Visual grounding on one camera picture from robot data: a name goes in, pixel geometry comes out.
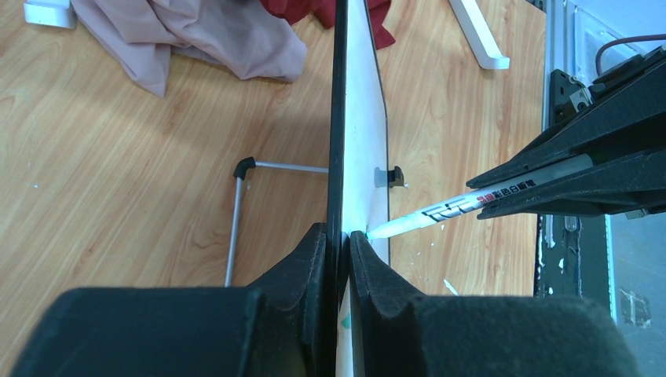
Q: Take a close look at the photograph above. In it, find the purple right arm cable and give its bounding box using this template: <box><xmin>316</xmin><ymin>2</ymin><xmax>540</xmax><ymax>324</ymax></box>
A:
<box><xmin>595</xmin><ymin>33</ymin><xmax>666</xmax><ymax>78</ymax></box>

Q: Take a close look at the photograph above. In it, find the white whiteboard black frame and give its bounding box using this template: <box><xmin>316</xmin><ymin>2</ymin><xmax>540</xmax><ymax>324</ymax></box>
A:
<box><xmin>223</xmin><ymin>0</ymin><xmax>407</xmax><ymax>377</ymax></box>

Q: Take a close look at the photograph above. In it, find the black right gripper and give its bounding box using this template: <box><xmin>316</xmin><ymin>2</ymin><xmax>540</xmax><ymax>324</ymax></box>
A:
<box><xmin>467</xmin><ymin>47</ymin><xmax>665</xmax><ymax>220</ymax></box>

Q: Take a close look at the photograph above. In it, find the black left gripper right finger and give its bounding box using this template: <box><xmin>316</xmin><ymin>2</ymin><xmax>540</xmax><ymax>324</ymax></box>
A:
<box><xmin>349</xmin><ymin>231</ymin><xmax>639</xmax><ymax>376</ymax></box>

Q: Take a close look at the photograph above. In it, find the pink hanging garment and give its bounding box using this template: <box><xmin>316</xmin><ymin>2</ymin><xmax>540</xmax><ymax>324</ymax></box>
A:
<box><xmin>71</xmin><ymin>1</ymin><xmax>307</xmax><ymax>97</ymax></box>

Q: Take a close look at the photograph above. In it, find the red hanging shirt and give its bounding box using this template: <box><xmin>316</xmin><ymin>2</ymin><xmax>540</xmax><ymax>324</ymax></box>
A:
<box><xmin>260</xmin><ymin>0</ymin><xmax>396</xmax><ymax>49</ymax></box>

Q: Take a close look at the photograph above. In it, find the green marker pen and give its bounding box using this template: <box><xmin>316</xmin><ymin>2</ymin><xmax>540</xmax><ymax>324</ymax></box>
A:
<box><xmin>366</xmin><ymin>154</ymin><xmax>593</xmax><ymax>240</ymax></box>

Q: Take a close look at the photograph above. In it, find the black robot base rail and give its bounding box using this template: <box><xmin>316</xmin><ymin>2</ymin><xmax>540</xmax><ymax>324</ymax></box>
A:
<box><xmin>532</xmin><ymin>0</ymin><xmax>666</xmax><ymax>377</ymax></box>

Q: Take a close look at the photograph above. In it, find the white clothes rack base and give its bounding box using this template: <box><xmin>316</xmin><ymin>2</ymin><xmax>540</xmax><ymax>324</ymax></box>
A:
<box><xmin>23</xmin><ymin>0</ymin><xmax>510</xmax><ymax>70</ymax></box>

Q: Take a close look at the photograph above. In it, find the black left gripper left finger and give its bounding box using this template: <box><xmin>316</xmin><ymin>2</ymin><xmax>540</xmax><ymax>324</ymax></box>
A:
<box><xmin>11</xmin><ymin>223</ymin><xmax>328</xmax><ymax>376</ymax></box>

